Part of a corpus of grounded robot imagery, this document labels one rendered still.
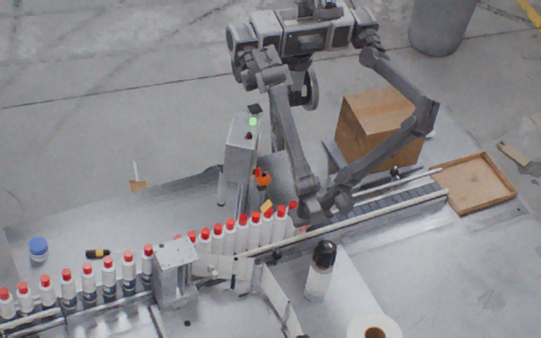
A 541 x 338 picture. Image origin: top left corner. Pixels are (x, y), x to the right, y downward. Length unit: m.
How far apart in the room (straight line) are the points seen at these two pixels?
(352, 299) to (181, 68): 2.48
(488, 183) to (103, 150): 2.14
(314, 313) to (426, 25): 2.81
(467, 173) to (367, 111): 0.58
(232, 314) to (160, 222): 0.54
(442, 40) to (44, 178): 2.61
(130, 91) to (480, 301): 2.60
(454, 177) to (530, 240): 0.43
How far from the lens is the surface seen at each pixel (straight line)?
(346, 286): 3.43
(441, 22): 5.68
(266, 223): 3.37
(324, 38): 3.51
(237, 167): 3.09
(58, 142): 5.05
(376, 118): 3.71
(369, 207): 3.69
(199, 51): 5.60
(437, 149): 4.07
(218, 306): 3.32
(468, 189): 3.95
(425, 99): 3.21
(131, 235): 3.56
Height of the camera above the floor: 3.67
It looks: 48 degrees down
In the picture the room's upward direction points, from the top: 9 degrees clockwise
